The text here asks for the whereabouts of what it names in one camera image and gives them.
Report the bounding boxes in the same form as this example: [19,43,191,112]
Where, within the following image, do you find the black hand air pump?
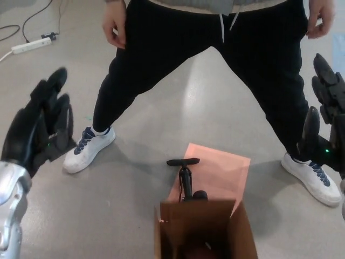
[166,158,209,203]

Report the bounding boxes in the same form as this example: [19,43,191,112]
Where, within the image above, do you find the person's left white sock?
[290,156,311,166]

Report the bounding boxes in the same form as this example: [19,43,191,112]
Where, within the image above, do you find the person's right white sneaker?
[63,126,116,174]

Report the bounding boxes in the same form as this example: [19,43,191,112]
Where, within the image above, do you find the person in black trousers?
[93,0,310,163]

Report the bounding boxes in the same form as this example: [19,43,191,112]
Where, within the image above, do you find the brown cardboard box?
[154,142,259,259]

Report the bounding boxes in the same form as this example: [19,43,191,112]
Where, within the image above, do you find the long grey pants drawstring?
[219,12,226,44]

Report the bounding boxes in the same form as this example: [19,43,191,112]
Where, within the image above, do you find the person's white sock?
[290,156,311,166]
[91,125,112,136]

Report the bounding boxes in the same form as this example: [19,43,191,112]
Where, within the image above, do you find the person's grey hoodie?
[128,0,308,8]

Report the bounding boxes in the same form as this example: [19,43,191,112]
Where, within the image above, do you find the black looped floor cable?
[0,24,21,42]

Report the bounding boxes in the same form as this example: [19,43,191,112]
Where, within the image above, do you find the robot left black hand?
[0,67,78,179]

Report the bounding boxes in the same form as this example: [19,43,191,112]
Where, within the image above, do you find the robot right black hand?
[296,53,345,179]

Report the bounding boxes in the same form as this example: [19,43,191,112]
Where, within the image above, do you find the person's left hand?
[306,0,336,39]

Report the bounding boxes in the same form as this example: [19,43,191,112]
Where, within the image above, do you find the white power strip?
[11,37,52,54]

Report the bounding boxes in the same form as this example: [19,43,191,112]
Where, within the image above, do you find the person's white sneaker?
[281,152,342,208]
[63,126,116,174]

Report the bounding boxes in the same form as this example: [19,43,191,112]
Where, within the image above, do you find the person's right hand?
[102,0,128,50]

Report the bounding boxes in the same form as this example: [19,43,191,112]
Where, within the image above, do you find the black adapter cable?
[57,0,67,36]

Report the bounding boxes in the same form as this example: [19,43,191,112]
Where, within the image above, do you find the black power adapter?
[40,31,59,41]

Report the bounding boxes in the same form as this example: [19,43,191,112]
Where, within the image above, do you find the person's right white sock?
[91,125,112,136]

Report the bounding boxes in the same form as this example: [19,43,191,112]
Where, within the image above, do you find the short grey pants drawstring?
[229,10,240,31]

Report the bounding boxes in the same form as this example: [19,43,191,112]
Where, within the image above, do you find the light blue floor sheet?
[332,32,345,72]

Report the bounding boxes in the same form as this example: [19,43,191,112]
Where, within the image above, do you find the black cable plugged into strip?
[22,0,52,43]

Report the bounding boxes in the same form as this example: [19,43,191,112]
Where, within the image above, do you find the person's left white sneaker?
[281,152,342,208]

